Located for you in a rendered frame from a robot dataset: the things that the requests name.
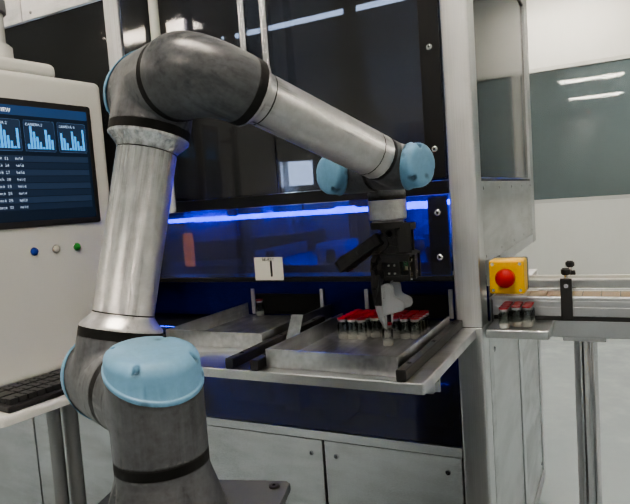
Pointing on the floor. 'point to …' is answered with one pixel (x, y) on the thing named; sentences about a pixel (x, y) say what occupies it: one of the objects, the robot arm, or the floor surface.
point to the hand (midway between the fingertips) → (384, 320)
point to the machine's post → (468, 246)
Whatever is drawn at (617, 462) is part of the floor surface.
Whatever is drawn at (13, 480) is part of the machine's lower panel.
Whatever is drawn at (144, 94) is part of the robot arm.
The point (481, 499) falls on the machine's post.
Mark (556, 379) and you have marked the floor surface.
